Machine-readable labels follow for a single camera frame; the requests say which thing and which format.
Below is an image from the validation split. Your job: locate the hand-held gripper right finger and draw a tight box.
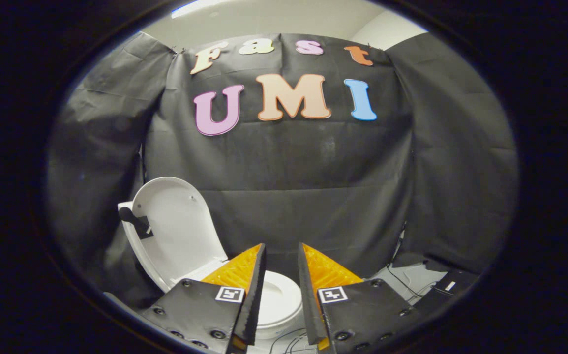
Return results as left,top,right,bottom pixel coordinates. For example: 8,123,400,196
297,242,421,354

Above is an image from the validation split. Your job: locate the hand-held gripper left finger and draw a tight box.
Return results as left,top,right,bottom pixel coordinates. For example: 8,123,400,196
139,242,268,354

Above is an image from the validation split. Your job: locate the white toilet lid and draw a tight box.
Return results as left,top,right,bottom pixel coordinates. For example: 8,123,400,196
131,177,229,292

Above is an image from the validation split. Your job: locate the white toilet body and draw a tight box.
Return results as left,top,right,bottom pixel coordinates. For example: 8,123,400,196
118,201,305,341

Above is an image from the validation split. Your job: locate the black flat box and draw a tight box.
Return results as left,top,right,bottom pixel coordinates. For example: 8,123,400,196
413,268,481,319

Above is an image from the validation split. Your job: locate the black backdrop cloth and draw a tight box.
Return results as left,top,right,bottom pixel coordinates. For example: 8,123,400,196
45,32,519,315

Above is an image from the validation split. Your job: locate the black toilet handle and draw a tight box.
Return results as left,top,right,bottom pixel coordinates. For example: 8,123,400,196
119,206,154,240

